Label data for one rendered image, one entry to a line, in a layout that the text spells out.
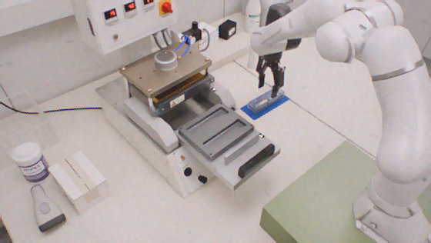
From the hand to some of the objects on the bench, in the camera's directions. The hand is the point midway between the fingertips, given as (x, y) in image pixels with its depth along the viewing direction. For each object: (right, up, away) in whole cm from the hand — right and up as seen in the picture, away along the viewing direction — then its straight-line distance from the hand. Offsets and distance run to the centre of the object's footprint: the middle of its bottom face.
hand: (268, 87), depth 158 cm
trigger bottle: (-3, +36, +43) cm, 56 cm away
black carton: (-17, +32, +38) cm, 53 cm away
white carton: (-33, +24, +31) cm, 52 cm away
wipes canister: (-88, -35, -22) cm, 98 cm away
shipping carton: (-71, -40, -26) cm, 86 cm away
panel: (-21, -35, -22) cm, 46 cm away
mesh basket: (-104, -24, -11) cm, 107 cm away
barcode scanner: (-81, -46, -32) cm, 99 cm away
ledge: (-17, +29, +42) cm, 53 cm away
